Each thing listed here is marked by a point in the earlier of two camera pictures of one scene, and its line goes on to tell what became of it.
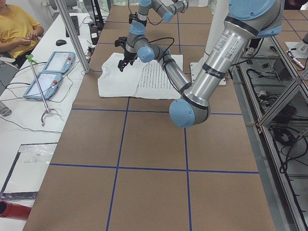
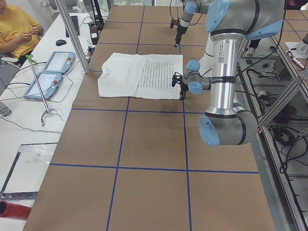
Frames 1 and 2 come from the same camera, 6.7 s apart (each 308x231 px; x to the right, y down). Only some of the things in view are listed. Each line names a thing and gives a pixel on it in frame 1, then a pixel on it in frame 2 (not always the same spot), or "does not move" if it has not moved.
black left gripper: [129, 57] to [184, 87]
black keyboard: [74, 20] does not move
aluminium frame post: [64, 13] does not move
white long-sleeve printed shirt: [144, 80] does not move
